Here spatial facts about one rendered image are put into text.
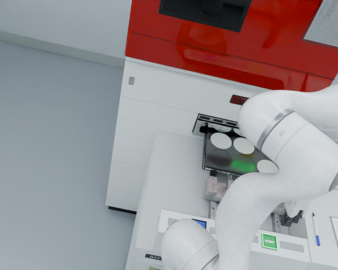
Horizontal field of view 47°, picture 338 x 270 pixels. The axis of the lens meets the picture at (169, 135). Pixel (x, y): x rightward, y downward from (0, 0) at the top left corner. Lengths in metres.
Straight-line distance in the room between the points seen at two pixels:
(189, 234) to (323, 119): 0.40
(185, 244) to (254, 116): 0.37
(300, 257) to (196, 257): 0.64
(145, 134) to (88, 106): 1.28
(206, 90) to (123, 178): 0.78
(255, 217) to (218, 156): 0.93
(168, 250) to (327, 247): 0.76
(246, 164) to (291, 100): 0.98
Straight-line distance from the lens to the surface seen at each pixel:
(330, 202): 1.72
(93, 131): 2.93
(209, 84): 1.66
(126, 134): 1.92
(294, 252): 1.51
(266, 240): 1.47
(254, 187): 0.79
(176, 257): 0.96
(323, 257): 1.55
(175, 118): 1.80
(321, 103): 0.81
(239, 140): 1.83
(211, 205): 1.62
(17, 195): 2.60
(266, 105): 0.75
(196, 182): 1.70
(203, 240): 0.96
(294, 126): 0.74
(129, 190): 2.27
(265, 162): 1.79
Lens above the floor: 2.13
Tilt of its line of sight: 45 degrees down
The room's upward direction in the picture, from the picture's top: 16 degrees clockwise
